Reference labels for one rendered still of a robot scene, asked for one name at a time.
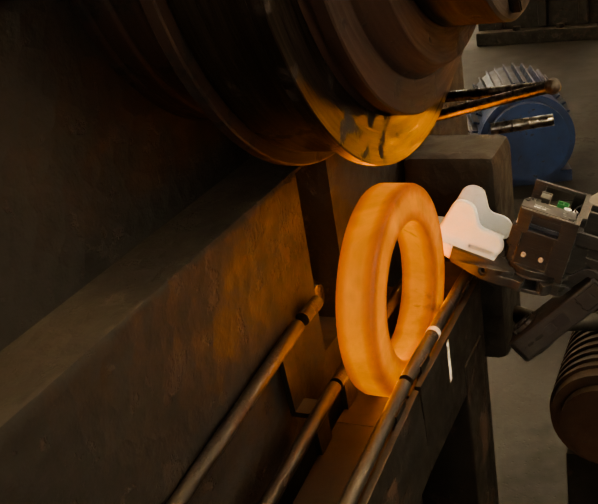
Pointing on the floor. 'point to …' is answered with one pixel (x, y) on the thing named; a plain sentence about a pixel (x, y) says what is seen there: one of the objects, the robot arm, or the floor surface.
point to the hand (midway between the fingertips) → (423, 230)
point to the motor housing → (597, 414)
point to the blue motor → (478, 124)
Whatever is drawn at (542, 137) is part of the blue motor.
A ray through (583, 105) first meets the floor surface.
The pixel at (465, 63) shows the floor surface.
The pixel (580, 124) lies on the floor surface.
